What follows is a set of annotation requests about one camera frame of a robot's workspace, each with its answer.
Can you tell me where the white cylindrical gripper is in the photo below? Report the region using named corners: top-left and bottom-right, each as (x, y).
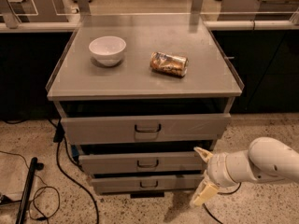
top-left (190, 147), bottom-right (253, 207)

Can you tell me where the grey drawer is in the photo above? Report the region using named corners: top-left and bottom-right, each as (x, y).
top-left (62, 114), bottom-right (231, 145)
top-left (92, 174), bottom-right (203, 194)
top-left (78, 151), bottom-right (206, 175)

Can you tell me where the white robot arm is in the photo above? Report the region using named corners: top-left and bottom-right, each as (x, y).
top-left (190, 137), bottom-right (299, 207)

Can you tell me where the grey bottom drawer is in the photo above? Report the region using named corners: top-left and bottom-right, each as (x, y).
top-left (92, 174), bottom-right (203, 194)

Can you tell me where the grey drawer cabinet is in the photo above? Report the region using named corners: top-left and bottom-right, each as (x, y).
top-left (45, 13), bottom-right (245, 200)

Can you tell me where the grey top drawer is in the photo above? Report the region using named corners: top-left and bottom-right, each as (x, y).
top-left (62, 114), bottom-right (231, 145)

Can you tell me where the crushed golden drink can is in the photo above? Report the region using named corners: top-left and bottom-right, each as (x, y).
top-left (149, 52), bottom-right (189, 77)

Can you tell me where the white ceramic bowl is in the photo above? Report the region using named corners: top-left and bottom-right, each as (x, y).
top-left (89, 36), bottom-right (126, 66)

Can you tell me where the grey desk far right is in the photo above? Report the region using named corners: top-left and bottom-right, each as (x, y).
top-left (218, 0), bottom-right (299, 21)

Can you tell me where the black floor stand bar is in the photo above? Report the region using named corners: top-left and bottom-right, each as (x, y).
top-left (15, 157), bottom-right (37, 224)

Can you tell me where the black cable right of cabinet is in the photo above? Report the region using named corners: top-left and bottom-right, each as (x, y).
top-left (202, 182), bottom-right (243, 224)

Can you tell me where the white horizontal rail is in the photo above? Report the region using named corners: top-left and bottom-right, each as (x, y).
top-left (0, 20), bottom-right (299, 34)

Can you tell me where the thick black floor cable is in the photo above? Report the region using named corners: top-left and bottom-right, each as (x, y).
top-left (46, 119), bottom-right (100, 224)

